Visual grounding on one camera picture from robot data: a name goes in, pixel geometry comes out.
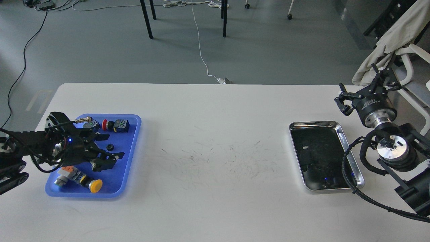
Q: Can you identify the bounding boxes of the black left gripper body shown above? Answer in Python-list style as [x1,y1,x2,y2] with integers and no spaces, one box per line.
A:
[45,112,98,167]

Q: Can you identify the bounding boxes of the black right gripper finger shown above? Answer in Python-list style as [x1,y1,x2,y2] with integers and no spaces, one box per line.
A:
[368,64,402,95]
[335,83,363,116]

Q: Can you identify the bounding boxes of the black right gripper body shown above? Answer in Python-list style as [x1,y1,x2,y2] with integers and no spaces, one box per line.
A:
[353,86,397,128]

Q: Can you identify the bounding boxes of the black gear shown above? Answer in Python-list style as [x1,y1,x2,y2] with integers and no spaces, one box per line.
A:
[106,144,114,151]

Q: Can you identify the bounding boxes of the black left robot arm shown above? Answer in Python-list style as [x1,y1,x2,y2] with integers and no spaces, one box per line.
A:
[1,112,124,194]

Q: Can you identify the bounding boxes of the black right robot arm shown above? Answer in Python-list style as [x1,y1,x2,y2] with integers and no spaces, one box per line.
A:
[334,64,430,223]

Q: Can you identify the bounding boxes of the blue plastic tray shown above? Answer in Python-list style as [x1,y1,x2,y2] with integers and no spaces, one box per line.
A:
[45,113,141,199]

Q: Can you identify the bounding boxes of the silver metal tray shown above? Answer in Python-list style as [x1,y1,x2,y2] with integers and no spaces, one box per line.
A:
[289,121,349,193]

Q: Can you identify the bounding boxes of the white chair with beige cloth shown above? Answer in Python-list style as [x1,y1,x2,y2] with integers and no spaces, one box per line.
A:
[352,0,430,135]

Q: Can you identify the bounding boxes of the white power adapter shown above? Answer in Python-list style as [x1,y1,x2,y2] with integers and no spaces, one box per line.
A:
[217,78,232,85]

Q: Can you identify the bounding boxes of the black table leg left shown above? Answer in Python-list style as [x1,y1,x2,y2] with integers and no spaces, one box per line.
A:
[140,0,157,39]

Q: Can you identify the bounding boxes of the black table leg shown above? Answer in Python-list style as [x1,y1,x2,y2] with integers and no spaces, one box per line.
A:
[140,0,157,39]
[221,0,228,37]

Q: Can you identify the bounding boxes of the black table leg right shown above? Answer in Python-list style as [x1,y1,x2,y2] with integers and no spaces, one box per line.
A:
[221,0,228,37]

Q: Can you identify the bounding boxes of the red push button switch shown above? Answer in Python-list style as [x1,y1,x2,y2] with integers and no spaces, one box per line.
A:
[101,119,130,133]

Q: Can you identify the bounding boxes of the yellow push button switch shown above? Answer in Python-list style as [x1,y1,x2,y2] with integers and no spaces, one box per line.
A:
[54,166,103,193]

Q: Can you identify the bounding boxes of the black floor cable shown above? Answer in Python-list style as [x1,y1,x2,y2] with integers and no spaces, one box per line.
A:
[0,0,81,128]

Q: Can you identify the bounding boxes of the white floor cable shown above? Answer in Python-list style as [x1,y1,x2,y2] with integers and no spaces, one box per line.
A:
[163,0,229,81]

